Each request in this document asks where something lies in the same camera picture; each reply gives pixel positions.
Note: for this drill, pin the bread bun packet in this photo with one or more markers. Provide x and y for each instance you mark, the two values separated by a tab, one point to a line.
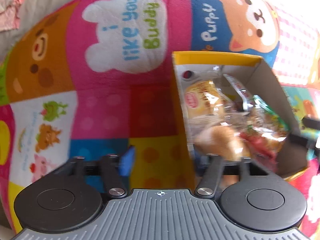
222	140
200	93

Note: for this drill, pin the round red-lid jelly cup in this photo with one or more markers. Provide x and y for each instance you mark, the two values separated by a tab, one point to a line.
243	97

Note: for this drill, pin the lower bread bun packet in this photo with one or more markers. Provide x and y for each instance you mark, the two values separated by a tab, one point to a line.
222	140

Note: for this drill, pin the upper bread bun packet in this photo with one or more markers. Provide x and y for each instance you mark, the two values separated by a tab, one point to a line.
200	93

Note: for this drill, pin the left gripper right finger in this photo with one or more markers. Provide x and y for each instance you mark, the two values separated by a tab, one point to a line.
210	169

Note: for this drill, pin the colourful cartoon play mat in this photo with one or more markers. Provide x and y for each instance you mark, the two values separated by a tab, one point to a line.
96	76

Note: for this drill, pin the yellow cardboard box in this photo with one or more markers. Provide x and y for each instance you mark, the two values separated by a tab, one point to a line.
232	105

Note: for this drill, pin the clear green-edged snack bag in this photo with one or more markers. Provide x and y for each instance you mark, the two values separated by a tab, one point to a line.
265	131

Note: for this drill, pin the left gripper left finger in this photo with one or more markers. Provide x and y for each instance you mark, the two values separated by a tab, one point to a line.
115	170

